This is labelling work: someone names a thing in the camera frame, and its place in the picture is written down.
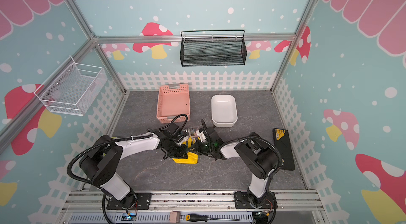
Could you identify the yellow black screwdriver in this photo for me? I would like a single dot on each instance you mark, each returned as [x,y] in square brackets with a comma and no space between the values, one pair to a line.
[193,217]

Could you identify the pink plastic basket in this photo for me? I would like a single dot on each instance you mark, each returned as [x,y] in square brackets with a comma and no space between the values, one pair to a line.
[173,100]

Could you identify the white wire mesh basket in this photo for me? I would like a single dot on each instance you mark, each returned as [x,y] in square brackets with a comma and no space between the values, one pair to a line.
[72,89]

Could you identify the black box yellow label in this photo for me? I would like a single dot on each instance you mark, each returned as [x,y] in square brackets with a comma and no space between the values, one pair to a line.
[283,144]

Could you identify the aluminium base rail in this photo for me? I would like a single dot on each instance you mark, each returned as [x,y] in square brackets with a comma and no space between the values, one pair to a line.
[170,207]

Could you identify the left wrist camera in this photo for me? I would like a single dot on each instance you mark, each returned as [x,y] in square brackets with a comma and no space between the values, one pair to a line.
[182,137]

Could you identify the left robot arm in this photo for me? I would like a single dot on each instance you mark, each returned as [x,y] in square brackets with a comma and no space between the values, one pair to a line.
[97,165]

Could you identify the black wire mesh basket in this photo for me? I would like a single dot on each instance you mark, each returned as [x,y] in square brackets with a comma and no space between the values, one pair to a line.
[211,48]

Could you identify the spoon with teal handle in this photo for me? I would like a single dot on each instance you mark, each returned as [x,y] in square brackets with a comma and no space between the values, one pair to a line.
[192,132]

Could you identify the white plastic bin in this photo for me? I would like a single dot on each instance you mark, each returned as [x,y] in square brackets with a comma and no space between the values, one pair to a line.
[223,111]

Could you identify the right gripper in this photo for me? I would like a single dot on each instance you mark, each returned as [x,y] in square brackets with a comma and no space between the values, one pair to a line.
[206,141]

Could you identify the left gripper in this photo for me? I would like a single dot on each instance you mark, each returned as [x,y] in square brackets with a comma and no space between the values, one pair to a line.
[181,153]

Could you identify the yellow paper napkin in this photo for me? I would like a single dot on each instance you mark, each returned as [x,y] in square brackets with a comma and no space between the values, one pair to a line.
[192,158]

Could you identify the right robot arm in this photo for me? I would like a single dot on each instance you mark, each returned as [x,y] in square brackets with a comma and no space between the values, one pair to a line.
[261,157]

